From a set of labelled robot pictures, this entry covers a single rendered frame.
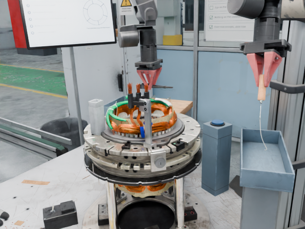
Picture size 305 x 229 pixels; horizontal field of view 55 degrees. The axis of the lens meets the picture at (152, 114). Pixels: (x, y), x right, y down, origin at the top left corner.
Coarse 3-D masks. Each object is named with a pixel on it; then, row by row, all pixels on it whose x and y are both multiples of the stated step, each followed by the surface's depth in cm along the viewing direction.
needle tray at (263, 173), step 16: (240, 144) 83; (256, 144) 84; (272, 144) 84; (240, 160) 72; (256, 160) 75; (272, 160) 75; (288, 160) 66; (240, 176) 64; (256, 176) 63; (272, 176) 62; (288, 176) 61; (256, 192) 72; (272, 192) 71; (256, 208) 73; (272, 208) 72; (240, 224) 84; (256, 224) 75; (272, 224) 74
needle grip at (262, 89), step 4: (260, 76) 68; (260, 80) 68; (260, 84) 68; (264, 84) 68; (260, 88) 68; (264, 88) 67; (260, 92) 68; (264, 92) 67; (260, 96) 67; (264, 96) 67
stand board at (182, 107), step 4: (172, 100) 116; (176, 100) 116; (180, 100) 116; (184, 100) 116; (172, 104) 111; (176, 104) 111; (180, 104) 111; (184, 104) 111; (188, 104) 111; (192, 104) 114; (176, 108) 106; (180, 108) 106; (184, 108) 106; (188, 108) 110; (180, 112) 102; (184, 112) 106
